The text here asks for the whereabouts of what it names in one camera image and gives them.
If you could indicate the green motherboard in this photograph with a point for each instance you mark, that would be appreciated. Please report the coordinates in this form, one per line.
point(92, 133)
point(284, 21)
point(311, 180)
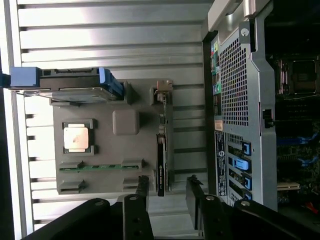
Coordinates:
point(295, 155)

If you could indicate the green RAM stick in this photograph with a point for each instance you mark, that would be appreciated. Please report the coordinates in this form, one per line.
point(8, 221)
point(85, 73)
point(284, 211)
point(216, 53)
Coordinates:
point(100, 168)

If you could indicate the hard disk in blue caddy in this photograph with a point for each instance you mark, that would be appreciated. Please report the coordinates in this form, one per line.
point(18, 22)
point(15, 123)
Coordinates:
point(75, 82)

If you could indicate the grey parts rack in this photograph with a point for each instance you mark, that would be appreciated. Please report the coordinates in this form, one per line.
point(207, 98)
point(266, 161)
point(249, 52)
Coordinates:
point(112, 152)

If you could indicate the CPU socket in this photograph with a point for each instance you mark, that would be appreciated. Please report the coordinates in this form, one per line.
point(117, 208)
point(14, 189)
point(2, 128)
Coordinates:
point(302, 76)

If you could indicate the cream expansion slot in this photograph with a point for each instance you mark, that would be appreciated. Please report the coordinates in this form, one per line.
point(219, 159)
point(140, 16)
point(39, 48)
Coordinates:
point(287, 186)

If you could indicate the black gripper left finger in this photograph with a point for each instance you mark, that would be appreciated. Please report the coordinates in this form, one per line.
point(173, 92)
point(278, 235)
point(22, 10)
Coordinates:
point(135, 220)

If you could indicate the blue slot retainer clip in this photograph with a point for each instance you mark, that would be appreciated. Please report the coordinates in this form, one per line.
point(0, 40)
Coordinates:
point(241, 165)
point(249, 196)
point(248, 182)
point(247, 148)

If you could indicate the blue expansion slot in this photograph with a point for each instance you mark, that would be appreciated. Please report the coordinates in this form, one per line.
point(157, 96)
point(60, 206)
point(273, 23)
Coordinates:
point(295, 140)

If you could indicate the silver CPU chip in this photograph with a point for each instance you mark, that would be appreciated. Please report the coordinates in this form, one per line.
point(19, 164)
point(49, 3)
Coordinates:
point(76, 137)

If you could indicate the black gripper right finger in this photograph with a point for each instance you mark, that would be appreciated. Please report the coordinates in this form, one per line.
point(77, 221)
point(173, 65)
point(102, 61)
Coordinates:
point(212, 220)

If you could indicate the open PC case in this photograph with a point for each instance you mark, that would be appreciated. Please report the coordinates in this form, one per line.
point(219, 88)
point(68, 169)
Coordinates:
point(252, 100)

